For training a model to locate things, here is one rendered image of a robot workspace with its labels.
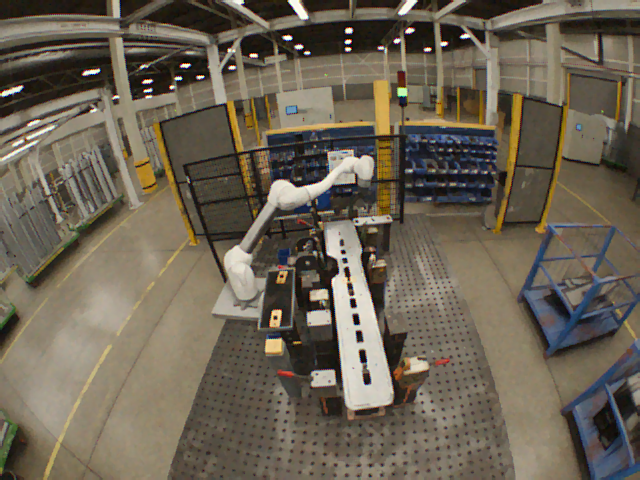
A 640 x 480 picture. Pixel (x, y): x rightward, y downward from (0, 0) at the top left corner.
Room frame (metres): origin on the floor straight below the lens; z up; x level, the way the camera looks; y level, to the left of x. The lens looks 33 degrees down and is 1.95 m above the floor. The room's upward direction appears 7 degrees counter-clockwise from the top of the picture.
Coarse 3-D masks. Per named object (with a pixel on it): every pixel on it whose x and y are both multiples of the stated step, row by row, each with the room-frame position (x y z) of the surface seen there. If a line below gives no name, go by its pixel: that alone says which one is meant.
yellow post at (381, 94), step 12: (384, 84) 2.07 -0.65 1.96; (384, 96) 2.07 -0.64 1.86; (384, 108) 2.07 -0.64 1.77; (384, 120) 2.07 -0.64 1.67; (384, 132) 2.07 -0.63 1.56; (384, 144) 2.07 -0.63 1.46; (384, 156) 2.07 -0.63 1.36; (384, 168) 2.07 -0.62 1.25; (384, 192) 2.07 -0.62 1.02; (384, 204) 2.07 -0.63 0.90
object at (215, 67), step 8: (240, 40) 5.29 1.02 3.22; (208, 48) 5.31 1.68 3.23; (216, 48) 5.40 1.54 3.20; (232, 48) 5.29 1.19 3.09; (208, 56) 5.31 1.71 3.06; (216, 56) 5.35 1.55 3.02; (216, 64) 5.30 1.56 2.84; (224, 64) 5.37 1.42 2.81; (216, 72) 5.30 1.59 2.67; (216, 80) 5.30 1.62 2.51; (216, 88) 5.31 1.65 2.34; (216, 96) 5.31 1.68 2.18; (224, 96) 5.41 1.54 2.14; (216, 104) 5.32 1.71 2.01
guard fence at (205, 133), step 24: (168, 120) 3.31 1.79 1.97; (192, 120) 3.25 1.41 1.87; (216, 120) 3.19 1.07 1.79; (168, 144) 3.35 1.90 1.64; (192, 144) 3.26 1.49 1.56; (216, 144) 3.20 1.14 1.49; (240, 144) 3.13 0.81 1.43; (168, 168) 3.34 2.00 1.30; (192, 168) 3.29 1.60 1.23; (240, 168) 3.16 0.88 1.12; (216, 192) 3.24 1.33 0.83; (240, 192) 3.19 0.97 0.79; (192, 216) 3.34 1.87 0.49; (216, 216) 3.27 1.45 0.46; (192, 240) 3.34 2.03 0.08
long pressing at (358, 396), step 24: (336, 240) 1.43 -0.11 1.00; (360, 264) 1.16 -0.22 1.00; (336, 288) 0.98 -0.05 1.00; (360, 288) 0.96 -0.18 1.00; (336, 312) 0.81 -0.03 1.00; (360, 312) 0.80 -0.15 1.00; (384, 360) 0.52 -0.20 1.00; (360, 384) 0.43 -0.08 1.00; (384, 384) 0.41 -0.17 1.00; (360, 408) 0.33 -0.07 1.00
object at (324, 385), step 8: (320, 376) 0.45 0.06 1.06; (328, 376) 0.45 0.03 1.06; (312, 384) 0.42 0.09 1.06; (320, 384) 0.42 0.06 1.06; (328, 384) 0.42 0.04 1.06; (320, 392) 0.42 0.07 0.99; (328, 392) 0.41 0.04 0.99; (336, 392) 0.42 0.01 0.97; (320, 400) 0.42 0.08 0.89; (328, 400) 0.42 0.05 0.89; (336, 400) 0.44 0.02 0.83; (328, 408) 0.42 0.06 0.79; (336, 408) 0.42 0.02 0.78; (336, 416) 0.40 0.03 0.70
